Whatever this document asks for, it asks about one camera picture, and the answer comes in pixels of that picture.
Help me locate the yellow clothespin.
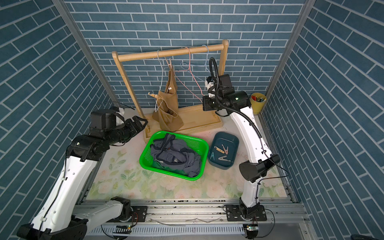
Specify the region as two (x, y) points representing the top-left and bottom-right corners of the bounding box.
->
(214, 146), (226, 154)

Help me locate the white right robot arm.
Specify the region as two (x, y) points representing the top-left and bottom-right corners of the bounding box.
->
(203, 91), (280, 220)

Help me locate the light blue wire hanger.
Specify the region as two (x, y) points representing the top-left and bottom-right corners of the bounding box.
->
(180, 45), (210, 72)

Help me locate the tan tank top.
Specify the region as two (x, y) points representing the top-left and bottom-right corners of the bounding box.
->
(152, 68), (184, 132)

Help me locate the wooden clothes rack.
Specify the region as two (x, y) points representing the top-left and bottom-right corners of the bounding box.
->
(111, 39), (229, 143)

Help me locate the green plastic basket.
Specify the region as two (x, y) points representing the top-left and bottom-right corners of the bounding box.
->
(140, 131), (209, 181)

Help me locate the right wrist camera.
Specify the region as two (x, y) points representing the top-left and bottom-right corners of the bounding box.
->
(205, 74), (235, 98)

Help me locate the pink clothespin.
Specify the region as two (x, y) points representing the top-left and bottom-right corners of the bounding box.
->
(222, 145), (229, 155)

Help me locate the tan clothespin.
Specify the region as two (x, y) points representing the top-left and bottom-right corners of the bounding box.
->
(148, 92), (161, 100)

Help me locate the yellow pen cup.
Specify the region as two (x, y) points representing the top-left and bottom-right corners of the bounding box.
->
(250, 93), (267, 115)

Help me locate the white wire hanger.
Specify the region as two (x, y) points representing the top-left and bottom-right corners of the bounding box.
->
(153, 48), (169, 112)

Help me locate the beige clothespin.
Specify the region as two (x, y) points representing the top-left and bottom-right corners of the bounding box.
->
(218, 156), (233, 163)
(165, 58), (174, 70)

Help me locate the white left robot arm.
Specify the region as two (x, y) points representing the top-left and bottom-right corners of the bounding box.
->
(17, 110), (148, 240)

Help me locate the dark teal plastic tray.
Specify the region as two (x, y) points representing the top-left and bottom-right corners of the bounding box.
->
(208, 132), (240, 170)

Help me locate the pink wire hanger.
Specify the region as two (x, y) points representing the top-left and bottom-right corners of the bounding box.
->
(170, 46), (208, 104)

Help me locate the green tank top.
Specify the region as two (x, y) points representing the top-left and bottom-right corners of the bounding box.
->
(152, 161), (185, 175)

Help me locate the dark grey tank top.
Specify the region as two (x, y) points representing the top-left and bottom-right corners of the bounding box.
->
(150, 134), (202, 178)

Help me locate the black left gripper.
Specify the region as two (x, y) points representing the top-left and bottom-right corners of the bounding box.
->
(105, 114), (149, 146)

